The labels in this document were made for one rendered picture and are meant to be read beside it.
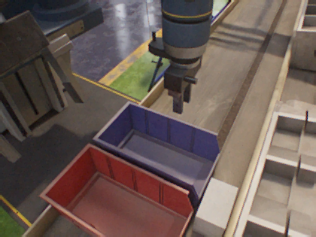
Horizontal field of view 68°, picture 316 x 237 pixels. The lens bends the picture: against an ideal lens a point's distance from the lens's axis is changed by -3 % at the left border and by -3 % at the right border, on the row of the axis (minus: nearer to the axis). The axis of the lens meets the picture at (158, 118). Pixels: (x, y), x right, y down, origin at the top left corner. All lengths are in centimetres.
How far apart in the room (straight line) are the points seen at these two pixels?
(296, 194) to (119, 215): 47
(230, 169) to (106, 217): 42
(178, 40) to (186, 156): 45
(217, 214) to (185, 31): 44
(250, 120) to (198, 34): 57
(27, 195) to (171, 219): 86
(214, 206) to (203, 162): 22
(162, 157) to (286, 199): 40
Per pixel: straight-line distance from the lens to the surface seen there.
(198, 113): 99
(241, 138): 94
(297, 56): 136
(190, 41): 53
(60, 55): 39
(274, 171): 67
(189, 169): 82
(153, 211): 75
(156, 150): 86
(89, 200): 80
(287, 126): 79
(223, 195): 68
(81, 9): 118
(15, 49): 36
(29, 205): 136
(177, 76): 56
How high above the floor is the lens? 144
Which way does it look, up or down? 45 degrees down
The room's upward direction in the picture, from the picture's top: 2 degrees counter-clockwise
